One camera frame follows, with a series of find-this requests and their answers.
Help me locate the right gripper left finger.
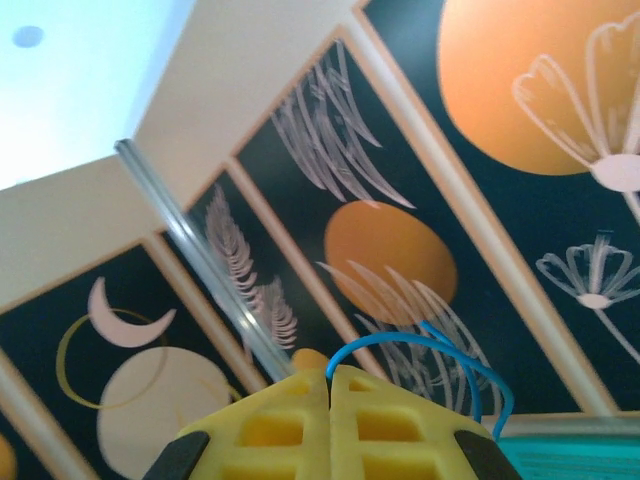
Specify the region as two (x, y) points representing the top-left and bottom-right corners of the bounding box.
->
(144, 368), (332, 480)

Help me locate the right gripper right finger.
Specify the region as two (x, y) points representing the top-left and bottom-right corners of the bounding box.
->
(329, 364), (522, 480)

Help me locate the blue cable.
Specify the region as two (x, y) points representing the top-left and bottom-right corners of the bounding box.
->
(324, 319), (516, 444)

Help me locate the teal plastic basket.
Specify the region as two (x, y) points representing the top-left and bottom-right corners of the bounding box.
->
(497, 413), (640, 480)

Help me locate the round ceiling light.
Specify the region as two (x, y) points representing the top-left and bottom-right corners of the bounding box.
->
(12, 25), (45, 49)

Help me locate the aluminium frame post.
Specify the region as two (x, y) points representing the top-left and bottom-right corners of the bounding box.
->
(113, 138), (296, 379)

